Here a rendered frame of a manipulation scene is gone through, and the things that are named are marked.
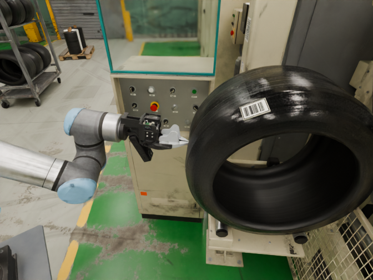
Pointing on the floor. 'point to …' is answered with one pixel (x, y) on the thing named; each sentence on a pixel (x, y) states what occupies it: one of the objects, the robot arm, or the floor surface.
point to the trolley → (24, 55)
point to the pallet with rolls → (75, 44)
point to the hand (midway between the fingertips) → (184, 143)
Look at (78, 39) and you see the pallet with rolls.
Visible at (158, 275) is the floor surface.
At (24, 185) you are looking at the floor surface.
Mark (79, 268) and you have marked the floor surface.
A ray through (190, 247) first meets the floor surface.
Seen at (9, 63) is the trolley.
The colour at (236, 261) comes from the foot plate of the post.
